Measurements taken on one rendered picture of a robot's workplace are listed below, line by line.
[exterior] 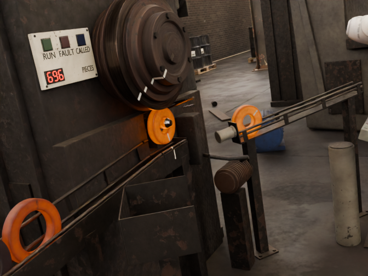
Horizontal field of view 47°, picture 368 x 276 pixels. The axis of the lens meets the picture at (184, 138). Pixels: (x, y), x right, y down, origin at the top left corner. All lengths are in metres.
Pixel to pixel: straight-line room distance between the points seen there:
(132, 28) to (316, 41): 2.90
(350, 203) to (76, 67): 1.44
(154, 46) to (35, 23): 0.41
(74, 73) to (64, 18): 0.19
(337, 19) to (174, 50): 2.68
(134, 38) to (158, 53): 0.10
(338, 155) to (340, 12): 2.21
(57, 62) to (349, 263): 1.57
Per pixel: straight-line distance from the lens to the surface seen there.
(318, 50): 4.28
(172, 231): 1.16
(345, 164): 2.17
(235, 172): 1.97
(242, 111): 2.04
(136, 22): 1.60
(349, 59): 4.16
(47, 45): 1.48
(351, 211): 2.27
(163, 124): 1.74
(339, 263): 2.22
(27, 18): 1.48
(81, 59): 1.59
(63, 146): 1.46
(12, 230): 1.25
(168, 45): 1.63
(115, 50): 1.54
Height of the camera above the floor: 1.16
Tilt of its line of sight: 14 degrees down
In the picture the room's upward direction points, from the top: 10 degrees counter-clockwise
